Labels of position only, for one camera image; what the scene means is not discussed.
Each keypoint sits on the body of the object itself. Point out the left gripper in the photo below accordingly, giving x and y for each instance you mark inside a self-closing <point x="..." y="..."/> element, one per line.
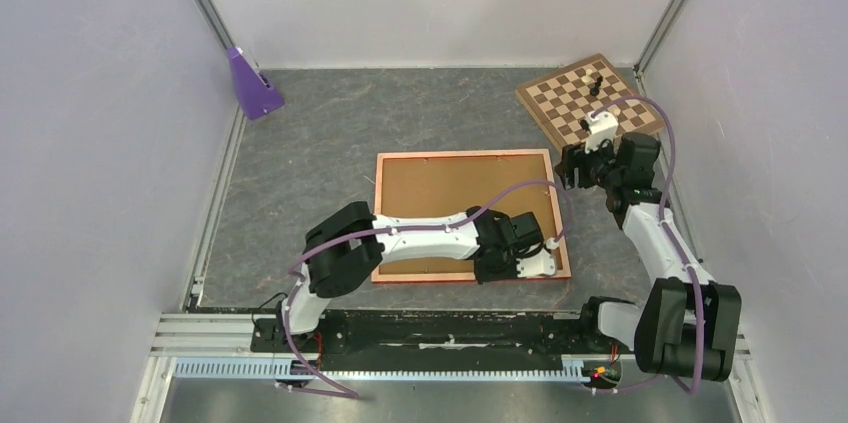
<point x="483" y="276"/>

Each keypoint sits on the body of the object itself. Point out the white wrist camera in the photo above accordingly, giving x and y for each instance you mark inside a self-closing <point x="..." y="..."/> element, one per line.
<point x="542" y="264"/>
<point x="601" y="127"/>

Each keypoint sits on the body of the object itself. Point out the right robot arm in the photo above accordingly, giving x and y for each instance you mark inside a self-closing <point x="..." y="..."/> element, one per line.
<point x="688" y="326"/>

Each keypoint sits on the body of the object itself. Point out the orange picture frame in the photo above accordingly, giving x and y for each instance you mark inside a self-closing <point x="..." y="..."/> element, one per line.
<point x="378" y="208"/>

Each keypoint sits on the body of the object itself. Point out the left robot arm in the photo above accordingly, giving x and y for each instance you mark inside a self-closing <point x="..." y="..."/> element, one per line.
<point x="342" y="251"/>

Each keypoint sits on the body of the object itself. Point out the black chess piece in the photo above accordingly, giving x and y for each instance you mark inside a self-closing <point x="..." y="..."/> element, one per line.
<point x="595" y="89"/>

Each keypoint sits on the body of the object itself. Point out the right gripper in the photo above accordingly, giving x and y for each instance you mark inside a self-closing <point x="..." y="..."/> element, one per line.
<point x="575" y="157"/>

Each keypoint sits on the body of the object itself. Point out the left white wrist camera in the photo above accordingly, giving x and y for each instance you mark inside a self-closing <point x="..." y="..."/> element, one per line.
<point x="542" y="264"/>

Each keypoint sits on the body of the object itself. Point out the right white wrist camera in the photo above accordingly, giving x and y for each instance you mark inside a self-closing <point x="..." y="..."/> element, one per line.
<point x="601" y="127"/>

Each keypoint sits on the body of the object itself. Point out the white chess piece top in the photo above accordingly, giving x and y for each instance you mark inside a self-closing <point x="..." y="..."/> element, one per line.
<point x="589" y="76"/>

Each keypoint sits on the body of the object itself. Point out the wooden chessboard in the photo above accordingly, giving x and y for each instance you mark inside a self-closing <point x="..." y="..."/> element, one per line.
<point x="559" y="101"/>

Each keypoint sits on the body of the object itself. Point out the purple plastic stand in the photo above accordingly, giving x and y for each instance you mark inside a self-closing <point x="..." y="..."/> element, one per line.
<point x="255" y="92"/>

